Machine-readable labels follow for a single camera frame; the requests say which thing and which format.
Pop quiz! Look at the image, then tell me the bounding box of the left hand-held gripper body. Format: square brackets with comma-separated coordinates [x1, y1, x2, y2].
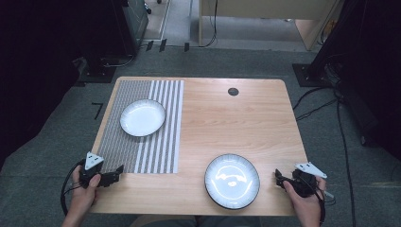
[78, 151, 105, 189]

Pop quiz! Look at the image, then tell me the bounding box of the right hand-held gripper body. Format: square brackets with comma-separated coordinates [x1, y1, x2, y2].
[290, 162, 328, 199]

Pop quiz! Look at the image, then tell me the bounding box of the small white plate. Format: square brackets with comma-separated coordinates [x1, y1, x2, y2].
[119, 98, 166, 138]

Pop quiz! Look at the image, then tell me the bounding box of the person's right hand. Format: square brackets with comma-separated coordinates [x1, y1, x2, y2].
[282, 176, 327, 219]

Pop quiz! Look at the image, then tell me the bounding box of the person's left hand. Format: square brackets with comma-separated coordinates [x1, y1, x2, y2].
[69, 165, 103, 210]

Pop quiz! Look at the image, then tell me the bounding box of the brown white striped woven placemat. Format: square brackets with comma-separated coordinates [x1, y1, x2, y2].
[96, 79, 185, 175]

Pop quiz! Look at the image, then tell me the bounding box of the large white dark-rimmed plate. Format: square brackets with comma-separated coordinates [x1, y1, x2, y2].
[203, 153, 261, 211]

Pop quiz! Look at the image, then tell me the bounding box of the black stand base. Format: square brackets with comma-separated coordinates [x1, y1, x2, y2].
[291, 62, 336, 88]
[78, 56, 118, 84]

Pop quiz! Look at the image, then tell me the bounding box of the dark cabinet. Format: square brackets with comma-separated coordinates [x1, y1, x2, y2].
[108, 0, 149, 59]

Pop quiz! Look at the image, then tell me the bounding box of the light wooden furniture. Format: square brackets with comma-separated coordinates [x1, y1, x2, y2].
[198, 0, 344, 52]

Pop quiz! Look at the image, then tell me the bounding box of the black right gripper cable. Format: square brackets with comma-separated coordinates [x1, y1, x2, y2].
[310, 176, 337, 227]

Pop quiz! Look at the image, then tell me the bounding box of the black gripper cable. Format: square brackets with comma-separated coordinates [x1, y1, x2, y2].
[310, 176, 337, 227]
[60, 159, 87, 218]

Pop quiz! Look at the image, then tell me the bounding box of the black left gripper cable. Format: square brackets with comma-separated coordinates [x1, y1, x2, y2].
[60, 159, 87, 218]

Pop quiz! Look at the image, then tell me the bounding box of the long black floor cable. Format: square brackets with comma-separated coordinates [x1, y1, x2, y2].
[334, 90, 357, 227]

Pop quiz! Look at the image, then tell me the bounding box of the grey floor cable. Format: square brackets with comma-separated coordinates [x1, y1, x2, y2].
[103, 54, 137, 68]

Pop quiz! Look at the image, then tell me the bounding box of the black hanging cable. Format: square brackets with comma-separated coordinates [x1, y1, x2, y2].
[201, 0, 219, 48]

